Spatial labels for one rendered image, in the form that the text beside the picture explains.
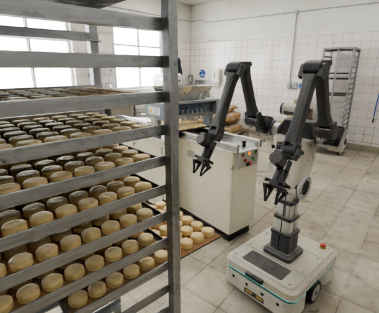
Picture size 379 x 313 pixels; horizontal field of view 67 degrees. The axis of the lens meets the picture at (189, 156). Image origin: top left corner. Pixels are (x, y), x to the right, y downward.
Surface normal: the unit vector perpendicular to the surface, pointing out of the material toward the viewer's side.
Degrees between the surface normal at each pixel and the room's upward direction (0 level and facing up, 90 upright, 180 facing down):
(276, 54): 90
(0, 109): 90
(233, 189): 90
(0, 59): 90
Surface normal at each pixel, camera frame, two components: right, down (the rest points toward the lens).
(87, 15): 0.67, 0.22
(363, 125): -0.63, 0.22
